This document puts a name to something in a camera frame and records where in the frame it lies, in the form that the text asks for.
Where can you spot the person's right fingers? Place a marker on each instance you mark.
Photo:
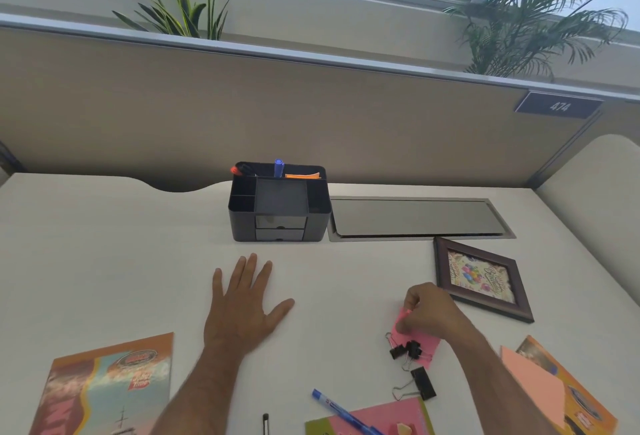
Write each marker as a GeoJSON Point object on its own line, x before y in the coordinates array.
{"type": "Point", "coordinates": [412, 309]}

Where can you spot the orange pencil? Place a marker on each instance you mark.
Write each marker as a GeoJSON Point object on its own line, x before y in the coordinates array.
{"type": "Point", "coordinates": [302, 177]}

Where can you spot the person's left little finger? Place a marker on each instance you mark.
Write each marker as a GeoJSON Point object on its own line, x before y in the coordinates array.
{"type": "Point", "coordinates": [218, 283]}

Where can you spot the black desk organizer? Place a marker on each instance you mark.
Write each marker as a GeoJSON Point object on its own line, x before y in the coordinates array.
{"type": "Point", "coordinates": [280, 209]}

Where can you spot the green paper sheet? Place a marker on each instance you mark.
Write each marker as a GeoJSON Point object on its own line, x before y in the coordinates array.
{"type": "Point", "coordinates": [316, 427]}

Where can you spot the beige curved side partition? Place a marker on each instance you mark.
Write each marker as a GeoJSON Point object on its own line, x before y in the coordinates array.
{"type": "Point", "coordinates": [595, 209]}

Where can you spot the person's left middle finger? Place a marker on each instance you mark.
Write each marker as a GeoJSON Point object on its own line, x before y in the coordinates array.
{"type": "Point", "coordinates": [249, 273]}

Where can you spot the dark blue number sign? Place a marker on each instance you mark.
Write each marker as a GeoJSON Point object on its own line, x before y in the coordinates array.
{"type": "Point", "coordinates": [558, 106]}

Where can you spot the person's right hand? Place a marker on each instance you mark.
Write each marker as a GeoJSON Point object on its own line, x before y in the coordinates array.
{"type": "Point", "coordinates": [434, 312]}

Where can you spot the person's right forearm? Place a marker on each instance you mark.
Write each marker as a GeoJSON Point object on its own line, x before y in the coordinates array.
{"type": "Point", "coordinates": [500, 389]}

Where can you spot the person's left hand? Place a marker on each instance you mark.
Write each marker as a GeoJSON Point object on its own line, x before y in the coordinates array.
{"type": "Point", "coordinates": [240, 314]}

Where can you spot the blue pen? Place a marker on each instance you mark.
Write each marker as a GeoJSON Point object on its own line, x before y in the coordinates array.
{"type": "Point", "coordinates": [345, 414]}

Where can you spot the pink notepad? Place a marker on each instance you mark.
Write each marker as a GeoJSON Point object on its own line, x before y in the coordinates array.
{"type": "Point", "coordinates": [395, 414]}

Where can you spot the red marker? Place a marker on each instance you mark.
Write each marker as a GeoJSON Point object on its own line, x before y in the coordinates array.
{"type": "Point", "coordinates": [237, 169]}

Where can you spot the brown wooden picture frame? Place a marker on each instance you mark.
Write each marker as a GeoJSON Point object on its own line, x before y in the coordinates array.
{"type": "Point", "coordinates": [482, 277]}

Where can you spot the blue marker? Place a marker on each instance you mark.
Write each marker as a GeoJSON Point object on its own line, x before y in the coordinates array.
{"type": "Point", "coordinates": [279, 168]}

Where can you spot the green palm plant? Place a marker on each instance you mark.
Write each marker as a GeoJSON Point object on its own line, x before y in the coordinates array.
{"type": "Point", "coordinates": [525, 9]}

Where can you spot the large black binder clip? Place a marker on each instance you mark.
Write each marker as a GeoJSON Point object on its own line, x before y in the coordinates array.
{"type": "Point", "coordinates": [423, 382]}

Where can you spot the colourful ship brochure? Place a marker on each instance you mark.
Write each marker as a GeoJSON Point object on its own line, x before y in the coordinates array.
{"type": "Point", "coordinates": [105, 389]}

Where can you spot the salmon pink paper sheet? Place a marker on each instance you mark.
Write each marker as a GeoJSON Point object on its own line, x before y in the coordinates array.
{"type": "Point", "coordinates": [537, 382]}

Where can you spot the orange colourful brochure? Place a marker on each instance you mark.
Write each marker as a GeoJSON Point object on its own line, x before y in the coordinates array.
{"type": "Point", "coordinates": [590, 404]}

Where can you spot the small black binder clip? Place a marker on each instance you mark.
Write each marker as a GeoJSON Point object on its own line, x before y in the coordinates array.
{"type": "Point", "coordinates": [397, 348]}
{"type": "Point", "coordinates": [413, 349]}

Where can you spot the pink sticky note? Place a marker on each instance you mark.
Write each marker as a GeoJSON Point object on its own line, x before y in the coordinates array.
{"type": "Point", "coordinates": [429, 347]}

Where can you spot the person's left thumb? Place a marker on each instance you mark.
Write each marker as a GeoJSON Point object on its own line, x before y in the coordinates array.
{"type": "Point", "coordinates": [281, 310]}

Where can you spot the person's left forearm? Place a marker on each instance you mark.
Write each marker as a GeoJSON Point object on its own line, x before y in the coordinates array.
{"type": "Point", "coordinates": [200, 394]}

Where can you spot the beige desk partition panel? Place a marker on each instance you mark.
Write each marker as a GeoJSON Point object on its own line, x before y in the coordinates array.
{"type": "Point", "coordinates": [300, 109]}

